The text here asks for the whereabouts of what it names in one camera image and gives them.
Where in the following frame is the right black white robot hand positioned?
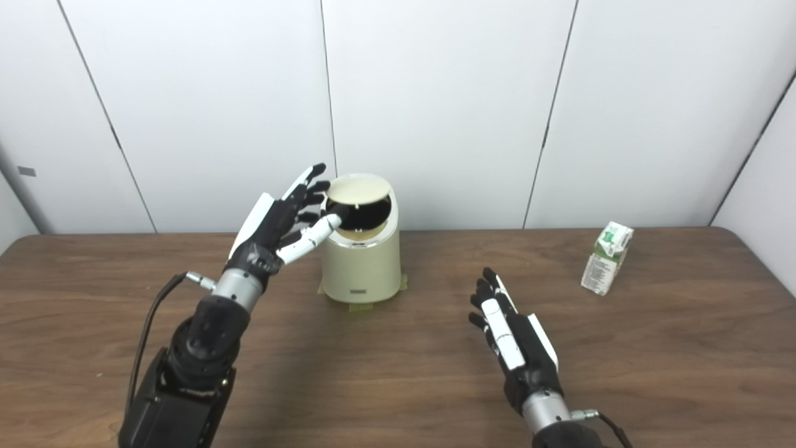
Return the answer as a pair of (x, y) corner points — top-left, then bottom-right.
(468, 268), (564, 415)

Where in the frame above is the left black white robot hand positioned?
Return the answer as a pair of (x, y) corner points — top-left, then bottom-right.
(225, 163), (343, 278)

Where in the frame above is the round cream bin lid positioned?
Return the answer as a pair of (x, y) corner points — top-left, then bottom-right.
(326, 175), (392, 207)

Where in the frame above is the white green milk carton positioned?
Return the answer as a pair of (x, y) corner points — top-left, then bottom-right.
(581, 222), (634, 296)

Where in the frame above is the cream-colored cylindrical bin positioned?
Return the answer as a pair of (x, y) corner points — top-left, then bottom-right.
(320, 174), (402, 304)

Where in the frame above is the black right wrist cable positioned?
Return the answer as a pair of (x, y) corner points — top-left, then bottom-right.
(571, 409), (634, 448)

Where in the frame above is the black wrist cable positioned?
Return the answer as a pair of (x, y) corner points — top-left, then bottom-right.
(124, 272), (216, 424)
(571, 409), (634, 448)

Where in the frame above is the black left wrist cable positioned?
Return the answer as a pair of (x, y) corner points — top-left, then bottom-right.
(124, 272), (216, 424)

